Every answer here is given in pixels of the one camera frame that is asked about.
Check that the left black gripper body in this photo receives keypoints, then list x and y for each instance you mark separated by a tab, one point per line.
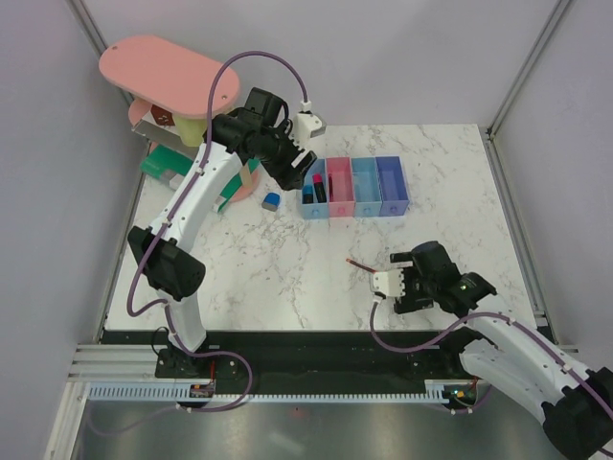
279	153

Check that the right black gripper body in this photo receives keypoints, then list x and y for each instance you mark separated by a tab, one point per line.
419	288

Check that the pink cap black highlighter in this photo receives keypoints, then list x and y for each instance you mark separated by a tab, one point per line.
319	188

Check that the blue cap black highlighter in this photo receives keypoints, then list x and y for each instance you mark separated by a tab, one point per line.
307	194

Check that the light blue drawer bin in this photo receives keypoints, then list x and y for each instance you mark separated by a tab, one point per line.
315	210

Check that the pink drawer bin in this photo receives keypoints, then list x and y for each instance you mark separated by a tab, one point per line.
341	170

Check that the purple drawer bin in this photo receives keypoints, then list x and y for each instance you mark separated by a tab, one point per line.
395	199

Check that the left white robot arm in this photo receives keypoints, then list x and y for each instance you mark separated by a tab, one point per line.
258	130

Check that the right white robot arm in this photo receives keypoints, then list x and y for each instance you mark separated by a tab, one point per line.
572	401

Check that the blue pencil sharpener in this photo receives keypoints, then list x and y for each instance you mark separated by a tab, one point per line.
271	202

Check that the cream yellow cylinder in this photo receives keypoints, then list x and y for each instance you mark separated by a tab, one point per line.
190	131

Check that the white silver box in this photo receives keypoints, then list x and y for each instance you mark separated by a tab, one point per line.
157	134

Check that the dark red card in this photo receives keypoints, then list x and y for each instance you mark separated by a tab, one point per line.
161	116

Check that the pink tiered shelf stand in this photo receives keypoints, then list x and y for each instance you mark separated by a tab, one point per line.
156	71

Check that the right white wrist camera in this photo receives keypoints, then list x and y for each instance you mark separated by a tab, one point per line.
388	284

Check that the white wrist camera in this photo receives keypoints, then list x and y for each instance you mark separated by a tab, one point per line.
309	130
388	284

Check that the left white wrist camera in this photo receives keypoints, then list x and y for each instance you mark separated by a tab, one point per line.
309	130

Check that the light blue cable duct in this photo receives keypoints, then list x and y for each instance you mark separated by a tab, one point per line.
192	392

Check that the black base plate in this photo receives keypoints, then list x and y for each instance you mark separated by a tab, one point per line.
333	361

